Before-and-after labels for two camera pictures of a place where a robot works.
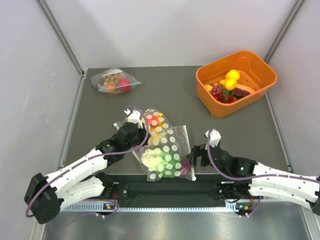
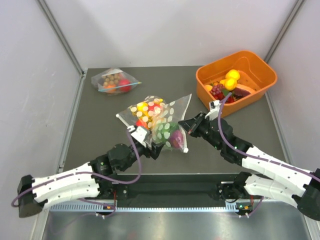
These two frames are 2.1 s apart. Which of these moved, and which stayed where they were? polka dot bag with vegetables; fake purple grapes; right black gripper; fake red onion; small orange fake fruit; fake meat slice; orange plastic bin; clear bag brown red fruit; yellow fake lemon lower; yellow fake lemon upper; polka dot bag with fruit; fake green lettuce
Moved: right black gripper; fake green lettuce; polka dot bag with vegetables; fake red onion; polka dot bag with fruit
Stayed: small orange fake fruit; fake meat slice; clear bag brown red fruit; fake purple grapes; yellow fake lemon upper; yellow fake lemon lower; orange plastic bin
